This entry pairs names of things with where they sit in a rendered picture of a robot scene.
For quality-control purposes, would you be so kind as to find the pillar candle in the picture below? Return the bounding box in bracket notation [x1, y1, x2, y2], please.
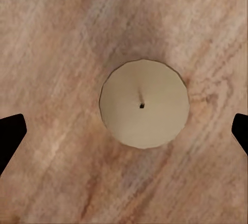
[99, 57, 190, 149]

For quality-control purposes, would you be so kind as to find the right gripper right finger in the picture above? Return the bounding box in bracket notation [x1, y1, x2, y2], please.
[231, 113, 248, 155]

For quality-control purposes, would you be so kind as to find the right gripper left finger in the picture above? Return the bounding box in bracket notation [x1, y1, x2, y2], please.
[0, 114, 27, 175]

